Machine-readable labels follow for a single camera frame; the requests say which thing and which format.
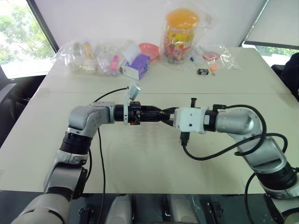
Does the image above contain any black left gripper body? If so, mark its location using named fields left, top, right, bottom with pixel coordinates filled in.
left=129, top=101, right=154, bottom=126

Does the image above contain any purple and white box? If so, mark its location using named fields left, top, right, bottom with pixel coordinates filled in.
left=120, top=53, right=151, bottom=81

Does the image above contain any clear bag with red item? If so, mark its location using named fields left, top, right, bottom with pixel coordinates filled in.
left=191, top=44, right=242, bottom=70

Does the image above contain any pink plastic bowl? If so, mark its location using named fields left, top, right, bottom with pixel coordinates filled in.
left=138, top=42, right=161, bottom=62

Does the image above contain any clear bag with pink items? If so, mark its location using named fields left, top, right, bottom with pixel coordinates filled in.
left=95, top=39, right=135, bottom=76

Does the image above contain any bead jar with orange lid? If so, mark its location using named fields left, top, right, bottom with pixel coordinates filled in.
left=161, top=8, right=200, bottom=65

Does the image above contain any clear bag around jar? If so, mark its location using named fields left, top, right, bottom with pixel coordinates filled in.
left=159, top=0, right=215, bottom=66

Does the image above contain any silver robot leg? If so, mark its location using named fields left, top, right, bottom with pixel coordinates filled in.
left=167, top=193, right=201, bottom=224
left=106, top=193, right=136, bottom=224

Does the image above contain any clear bag with white bottle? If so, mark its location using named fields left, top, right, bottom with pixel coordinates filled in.
left=51, top=39, right=99, bottom=76

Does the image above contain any dark chair with clothing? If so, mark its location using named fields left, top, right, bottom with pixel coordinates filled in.
left=270, top=52, right=299, bottom=103

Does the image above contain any white roller blind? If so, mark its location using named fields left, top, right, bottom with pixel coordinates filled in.
left=242, top=0, right=299, bottom=50

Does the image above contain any black office chair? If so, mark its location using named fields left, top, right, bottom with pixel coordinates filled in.
left=0, top=70, right=47, bottom=145

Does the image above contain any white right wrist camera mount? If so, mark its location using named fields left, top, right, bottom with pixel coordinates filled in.
left=174, top=106, right=208, bottom=135

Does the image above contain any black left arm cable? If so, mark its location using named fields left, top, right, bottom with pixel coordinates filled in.
left=87, top=86, right=129, bottom=224

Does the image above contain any black bracket under table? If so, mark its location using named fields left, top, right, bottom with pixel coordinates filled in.
left=206, top=201, right=222, bottom=224
left=78, top=204, right=94, bottom=224

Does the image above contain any black window frame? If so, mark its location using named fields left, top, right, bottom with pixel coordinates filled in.
left=26, top=0, right=60, bottom=54

